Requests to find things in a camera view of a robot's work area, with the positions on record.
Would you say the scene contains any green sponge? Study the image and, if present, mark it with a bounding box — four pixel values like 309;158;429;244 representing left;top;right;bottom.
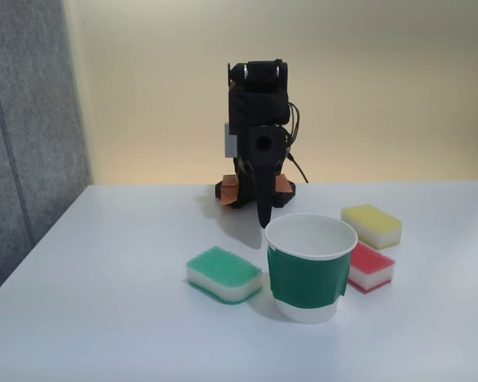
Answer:
185;245;264;306

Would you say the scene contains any white paper cup green band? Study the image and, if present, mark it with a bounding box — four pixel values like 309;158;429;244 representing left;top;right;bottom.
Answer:
264;212;359;324

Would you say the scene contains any yellow sponge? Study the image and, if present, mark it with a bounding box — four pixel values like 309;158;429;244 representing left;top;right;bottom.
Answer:
340;204;403;251

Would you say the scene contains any red sponge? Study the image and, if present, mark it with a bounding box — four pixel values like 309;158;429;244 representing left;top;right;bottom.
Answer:
347;241;396;295

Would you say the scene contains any grey partition panel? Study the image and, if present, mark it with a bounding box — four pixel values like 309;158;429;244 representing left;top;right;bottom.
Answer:
0;0;92;306

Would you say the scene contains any black arm wire loop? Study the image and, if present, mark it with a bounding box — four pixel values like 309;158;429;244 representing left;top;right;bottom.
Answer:
285;101;301;145

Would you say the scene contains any black power cable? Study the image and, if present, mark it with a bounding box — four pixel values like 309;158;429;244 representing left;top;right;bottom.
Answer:
288;152;310;185

